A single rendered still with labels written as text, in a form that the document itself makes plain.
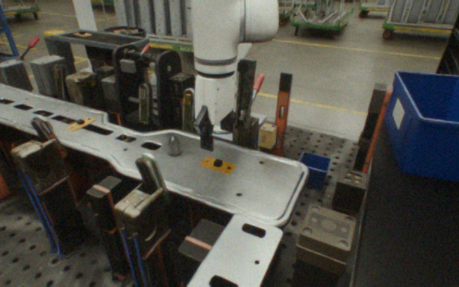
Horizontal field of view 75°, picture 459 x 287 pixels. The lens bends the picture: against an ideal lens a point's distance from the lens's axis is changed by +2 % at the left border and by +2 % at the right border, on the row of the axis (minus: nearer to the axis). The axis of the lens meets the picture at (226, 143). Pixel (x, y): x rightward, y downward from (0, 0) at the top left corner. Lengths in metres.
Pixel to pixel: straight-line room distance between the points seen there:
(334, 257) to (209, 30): 0.42
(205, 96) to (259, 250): 0.30
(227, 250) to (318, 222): 0.16
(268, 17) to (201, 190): 0.36
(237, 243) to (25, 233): 0.76
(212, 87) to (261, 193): 0.24
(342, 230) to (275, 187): 0.20
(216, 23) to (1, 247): 0.90
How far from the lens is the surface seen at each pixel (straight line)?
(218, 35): 0.55
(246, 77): 0.76
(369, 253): 0.54
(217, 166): 0.71
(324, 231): 0.51
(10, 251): 1.11
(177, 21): 5.32
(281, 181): 0.68
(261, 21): 0.55
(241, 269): 0.52
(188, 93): 0.87
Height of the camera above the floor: 1.42
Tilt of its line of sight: 32 degrees down
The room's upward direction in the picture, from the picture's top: straight up
